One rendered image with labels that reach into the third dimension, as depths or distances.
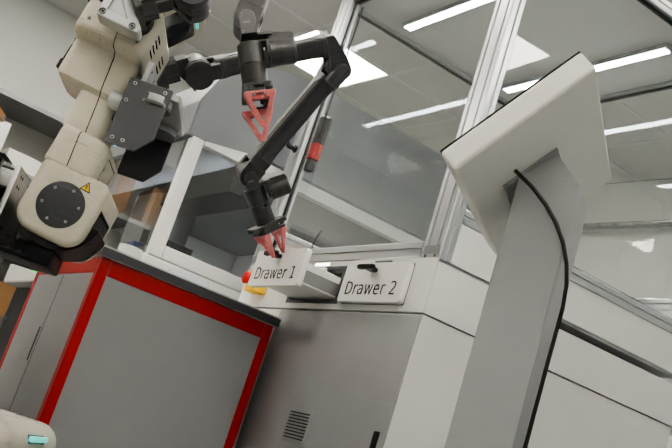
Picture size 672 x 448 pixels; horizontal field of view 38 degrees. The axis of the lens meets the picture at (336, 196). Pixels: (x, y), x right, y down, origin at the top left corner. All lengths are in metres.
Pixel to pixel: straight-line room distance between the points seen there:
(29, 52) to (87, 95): 4.73
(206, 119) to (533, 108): 2.03
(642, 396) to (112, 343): 1.48
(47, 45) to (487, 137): 5.52
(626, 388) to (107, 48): 1.66
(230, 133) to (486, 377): 2.06
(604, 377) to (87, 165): 1.50
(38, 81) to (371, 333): 4.79
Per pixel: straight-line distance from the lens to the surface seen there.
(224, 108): 3.69
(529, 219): 1.92
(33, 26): 7.09
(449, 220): 2.48
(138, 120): 2.22
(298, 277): 2.70
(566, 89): 1.82
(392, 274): 2.55
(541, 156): 1.96
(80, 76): 2.32
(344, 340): 2.66
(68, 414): 2.73
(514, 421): 1.83
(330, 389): 2.64
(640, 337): 2.95
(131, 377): 2.78
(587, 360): 2.80
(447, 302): 2.47
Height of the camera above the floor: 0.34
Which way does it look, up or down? 16 degrees up
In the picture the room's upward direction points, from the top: 18 degrees clockwise
